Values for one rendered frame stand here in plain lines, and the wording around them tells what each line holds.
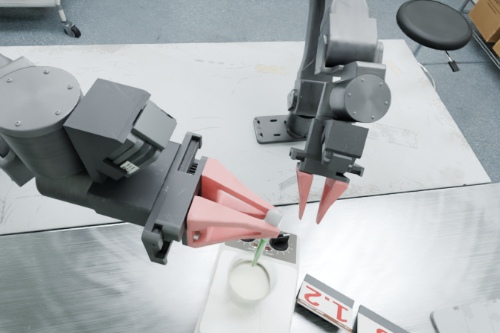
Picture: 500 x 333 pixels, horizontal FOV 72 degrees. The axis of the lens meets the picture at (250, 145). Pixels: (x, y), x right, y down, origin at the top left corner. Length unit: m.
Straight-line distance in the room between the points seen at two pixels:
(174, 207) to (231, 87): 0.60
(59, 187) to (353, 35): 0.39
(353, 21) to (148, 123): 0.36
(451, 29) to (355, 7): 1.32
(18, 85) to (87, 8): 2.48
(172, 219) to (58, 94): 0.11
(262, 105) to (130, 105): 0.60
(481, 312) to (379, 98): 0.45
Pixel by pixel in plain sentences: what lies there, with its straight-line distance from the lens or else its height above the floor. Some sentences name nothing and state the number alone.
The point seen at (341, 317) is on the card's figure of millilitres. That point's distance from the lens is 0.62.
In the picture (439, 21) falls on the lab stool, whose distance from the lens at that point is 1.86.
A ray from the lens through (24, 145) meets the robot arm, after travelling 0.26.
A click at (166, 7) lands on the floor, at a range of 2.70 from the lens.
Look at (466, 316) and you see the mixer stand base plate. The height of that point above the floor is 0.91.
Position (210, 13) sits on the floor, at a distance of 2.64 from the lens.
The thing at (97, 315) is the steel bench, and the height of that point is 0.90.
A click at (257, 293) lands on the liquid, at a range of 0.49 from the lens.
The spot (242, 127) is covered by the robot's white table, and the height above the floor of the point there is 0.90.
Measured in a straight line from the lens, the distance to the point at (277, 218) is 0.28.
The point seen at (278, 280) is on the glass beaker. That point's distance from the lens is 0.46.
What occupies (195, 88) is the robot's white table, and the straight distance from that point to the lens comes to 0.84.
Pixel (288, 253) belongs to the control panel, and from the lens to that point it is 0.59.
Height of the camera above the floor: 1.50
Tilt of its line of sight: 55 degrees down
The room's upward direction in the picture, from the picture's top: 11 degrees clockwise
